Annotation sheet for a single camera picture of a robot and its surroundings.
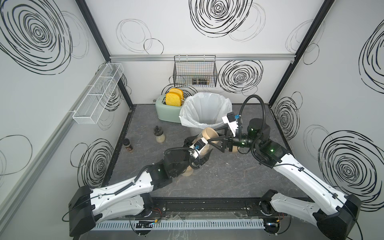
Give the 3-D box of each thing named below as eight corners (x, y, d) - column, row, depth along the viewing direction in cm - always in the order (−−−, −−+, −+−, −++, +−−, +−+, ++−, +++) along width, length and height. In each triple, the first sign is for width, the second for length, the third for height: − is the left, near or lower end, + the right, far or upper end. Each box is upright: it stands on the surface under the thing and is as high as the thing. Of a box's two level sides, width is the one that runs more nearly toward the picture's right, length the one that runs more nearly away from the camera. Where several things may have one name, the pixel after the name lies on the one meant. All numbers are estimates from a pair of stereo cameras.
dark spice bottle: (128, 152, 96) (122, 144, 88) (128, 147, 98) (122, 139, 90) (133, 151, 96) (128, 143, 89) (133, 146, 99) (128, 137, 91)
